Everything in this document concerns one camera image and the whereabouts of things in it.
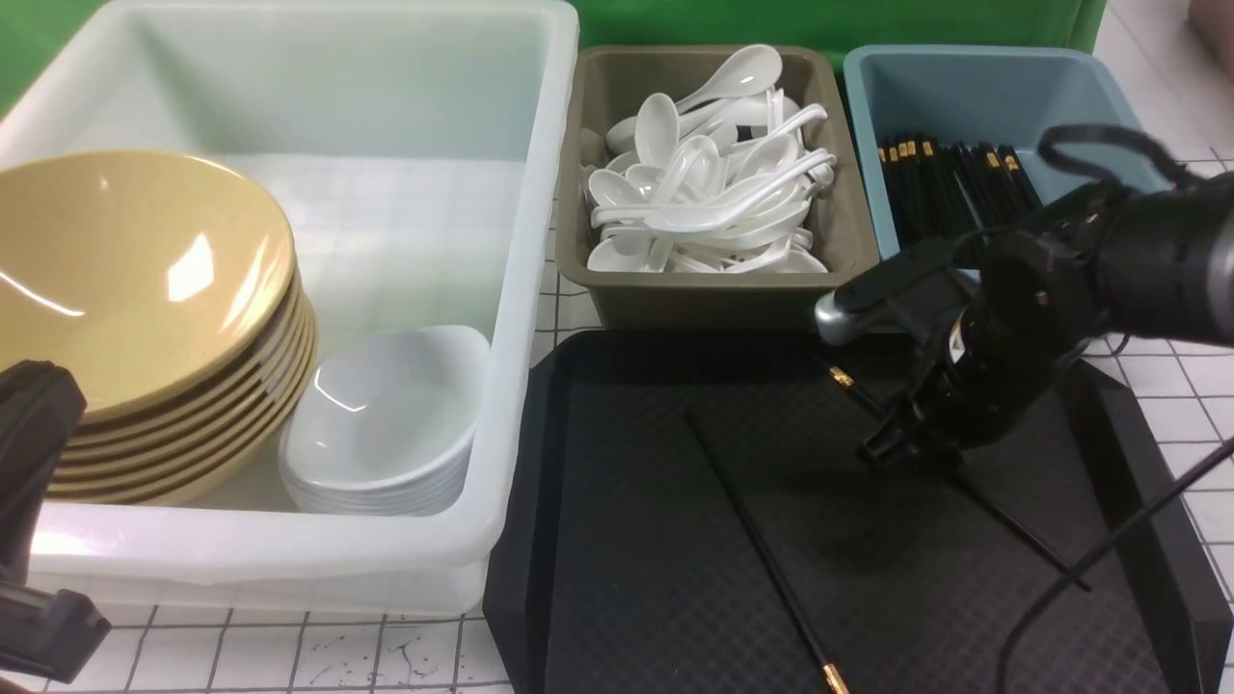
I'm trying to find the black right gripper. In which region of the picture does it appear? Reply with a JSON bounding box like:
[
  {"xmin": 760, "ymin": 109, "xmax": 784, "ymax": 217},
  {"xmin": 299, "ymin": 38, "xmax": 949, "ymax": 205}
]
[{"xmin": 814, "ymin": 183, "xmax": 1111, "ymax": 468}]

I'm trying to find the black chopstick gold band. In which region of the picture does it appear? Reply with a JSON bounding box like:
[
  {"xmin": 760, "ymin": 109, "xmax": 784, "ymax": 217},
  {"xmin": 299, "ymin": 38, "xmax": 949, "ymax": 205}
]
[{"xmin": 684, "ymin": 412, "xmax": 850, "ymax": 693}]

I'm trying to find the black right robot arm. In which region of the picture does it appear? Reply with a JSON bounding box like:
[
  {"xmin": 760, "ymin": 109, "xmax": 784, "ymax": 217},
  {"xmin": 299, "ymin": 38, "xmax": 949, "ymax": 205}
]
[{"xmin": 814, "ymin": 177, "xmax": 1233, "ymax": 468}]

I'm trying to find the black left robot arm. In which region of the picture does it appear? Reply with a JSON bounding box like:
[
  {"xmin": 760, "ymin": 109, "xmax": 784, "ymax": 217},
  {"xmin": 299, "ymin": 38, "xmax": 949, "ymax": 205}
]
[{"xmin": 1, "ymin": 361, "xmax": 112, "ymax": 682}]

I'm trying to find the bundle of black chopsticks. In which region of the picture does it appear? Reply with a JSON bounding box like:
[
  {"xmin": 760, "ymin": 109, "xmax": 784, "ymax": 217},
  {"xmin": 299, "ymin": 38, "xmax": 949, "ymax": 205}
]
[{"xmin": 877, "ymin": 132, "xmax": 1043, "ymax": 249}]

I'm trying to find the black plastic serving tray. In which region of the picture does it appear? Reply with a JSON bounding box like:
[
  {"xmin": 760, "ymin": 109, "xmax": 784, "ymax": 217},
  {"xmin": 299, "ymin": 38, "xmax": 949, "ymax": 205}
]
[{"xmin": 482, "ymin": 331, "xmax": 1232, "ymax": 693}]

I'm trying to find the pile of white spoons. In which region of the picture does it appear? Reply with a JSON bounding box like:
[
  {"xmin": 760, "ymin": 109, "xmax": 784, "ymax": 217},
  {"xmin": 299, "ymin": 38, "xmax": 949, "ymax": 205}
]
[{"xmin": 582, "ymin": 44, "xmax": 839, "ymax": 274}]

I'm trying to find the blue chopstick bin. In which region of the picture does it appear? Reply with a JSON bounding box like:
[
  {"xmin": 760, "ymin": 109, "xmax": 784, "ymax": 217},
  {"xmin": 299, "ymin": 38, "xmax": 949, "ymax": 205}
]
[{"xmin": 843, "ymin": 44, "xmax": 1141, "ymax": 259}]

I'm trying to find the olive-brown spoon bin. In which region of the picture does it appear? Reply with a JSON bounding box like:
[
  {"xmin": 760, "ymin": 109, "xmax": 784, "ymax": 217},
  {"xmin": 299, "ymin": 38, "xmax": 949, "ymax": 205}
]
[{"xmin": 554, "ymin": 44, "xmax": 880, "ymax": 331}]

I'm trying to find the stack of white dishes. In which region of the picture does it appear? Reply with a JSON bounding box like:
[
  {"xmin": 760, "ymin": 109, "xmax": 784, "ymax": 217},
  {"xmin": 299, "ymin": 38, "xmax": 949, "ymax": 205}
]
[{"xmin": 278, "ymin": 325, "xmax": 491, "ymax": 517}]

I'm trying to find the large white plastic tub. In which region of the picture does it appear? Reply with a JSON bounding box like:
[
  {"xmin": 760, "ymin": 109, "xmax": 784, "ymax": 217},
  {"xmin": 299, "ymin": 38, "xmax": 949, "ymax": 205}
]
[{"xmin": 2, "ymin": 1, "xmax": 578, "ymax": 617}]

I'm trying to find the stack of yellow bowls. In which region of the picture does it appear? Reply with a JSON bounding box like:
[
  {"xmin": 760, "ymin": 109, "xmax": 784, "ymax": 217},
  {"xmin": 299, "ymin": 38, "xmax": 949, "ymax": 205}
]
[{"xmin": 1, "ymin": 149, "xmax": 317, "ymax": 506}]

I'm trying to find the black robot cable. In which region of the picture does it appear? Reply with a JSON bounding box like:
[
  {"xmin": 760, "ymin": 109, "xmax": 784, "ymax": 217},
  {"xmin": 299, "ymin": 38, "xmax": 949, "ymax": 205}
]
[{"xmin": 993, "ymin": 123, "xmax": 1234, "ymax": 694}]

